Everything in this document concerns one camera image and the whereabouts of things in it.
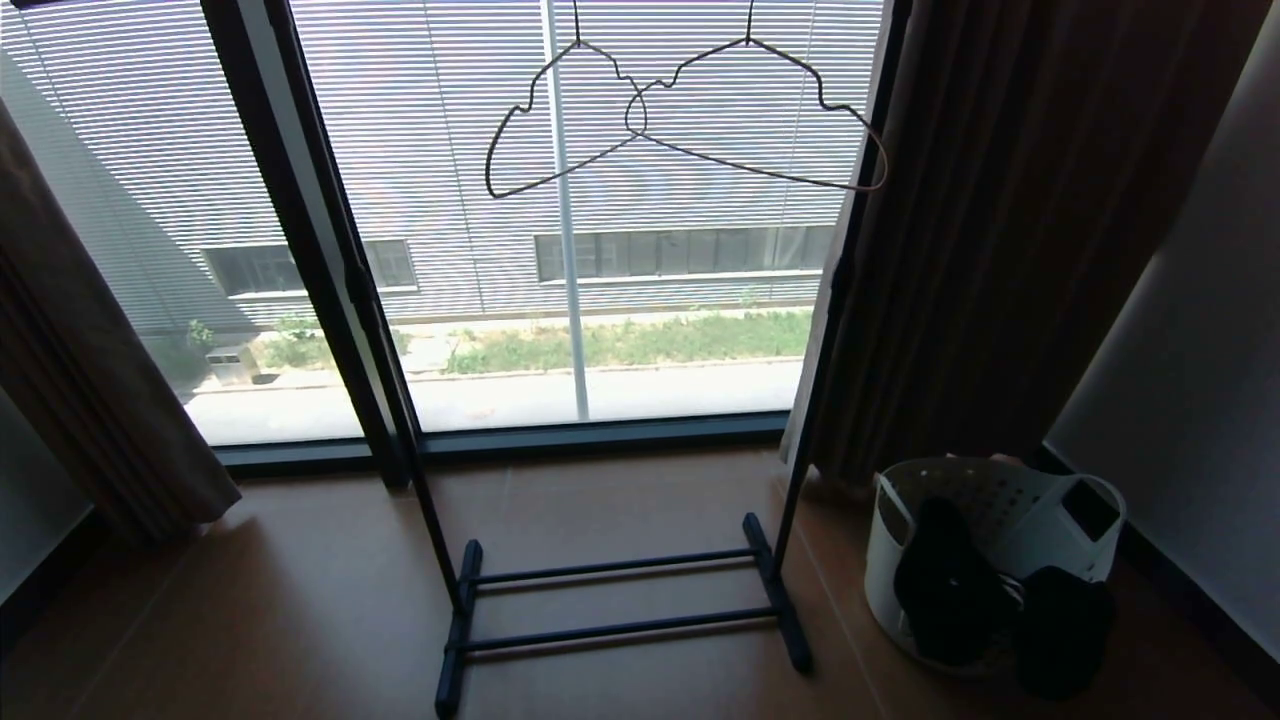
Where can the pink clothes hanger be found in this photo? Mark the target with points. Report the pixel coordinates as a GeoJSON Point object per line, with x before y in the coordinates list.
{"type": "Point", "coordinates": [577, 42]}
{"type": "Point", "coordinates": [748, 40]}

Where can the black clothes rack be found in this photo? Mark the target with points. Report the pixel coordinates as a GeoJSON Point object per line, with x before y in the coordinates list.
{"type": "Point", "coordinates": [458, 640]}

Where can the heap of clothes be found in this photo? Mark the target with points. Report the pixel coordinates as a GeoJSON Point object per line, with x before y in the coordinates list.
{"type": "Point", "coordinates": [945, 600]}

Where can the white laundry basket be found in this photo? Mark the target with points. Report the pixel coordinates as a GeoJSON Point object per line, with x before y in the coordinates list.
{"type": "Point", "coordinates": [1040, 520]}

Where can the window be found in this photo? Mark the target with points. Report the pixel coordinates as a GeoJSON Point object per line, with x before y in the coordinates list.
{"type": "Point", "coordinates": [620, 433]}

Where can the brown curtain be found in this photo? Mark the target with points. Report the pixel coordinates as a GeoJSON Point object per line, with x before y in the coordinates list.
{"type": "Point", "coordinates": [80, 400]}
{"type": "Point", "coordinates": [1000, 250]}

